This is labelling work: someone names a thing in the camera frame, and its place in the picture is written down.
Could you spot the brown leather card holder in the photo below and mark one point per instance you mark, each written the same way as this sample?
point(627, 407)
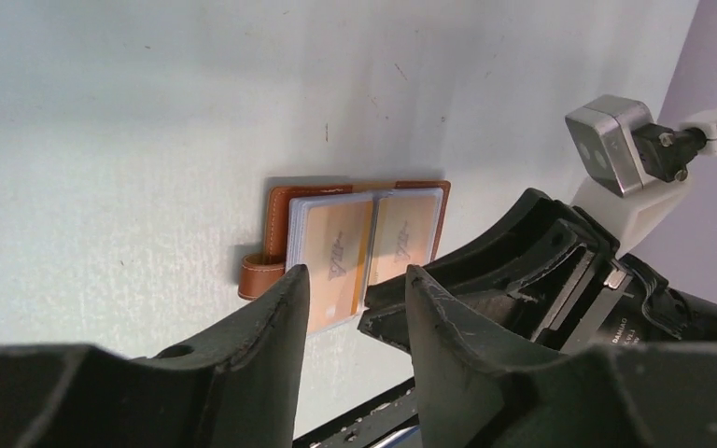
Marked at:
point(284, 228)

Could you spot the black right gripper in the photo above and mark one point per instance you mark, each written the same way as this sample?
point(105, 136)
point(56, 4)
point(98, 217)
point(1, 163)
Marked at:
point(514, 272)

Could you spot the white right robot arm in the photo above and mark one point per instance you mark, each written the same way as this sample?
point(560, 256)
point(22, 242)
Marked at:
point(665, 154)

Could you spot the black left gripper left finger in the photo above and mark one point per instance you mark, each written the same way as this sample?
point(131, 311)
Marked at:
point(234, 384)

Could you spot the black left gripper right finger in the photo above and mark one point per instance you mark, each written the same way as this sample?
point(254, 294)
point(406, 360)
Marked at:
point(478, 384)

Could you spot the orange credit card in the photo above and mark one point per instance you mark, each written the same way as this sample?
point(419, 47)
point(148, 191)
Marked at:
point(405, 228)
point(336, 238)

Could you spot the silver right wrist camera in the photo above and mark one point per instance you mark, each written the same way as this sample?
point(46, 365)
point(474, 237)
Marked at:
point(602, 132)

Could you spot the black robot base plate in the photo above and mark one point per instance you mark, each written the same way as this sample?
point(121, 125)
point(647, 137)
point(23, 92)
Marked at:
point(387, 420)

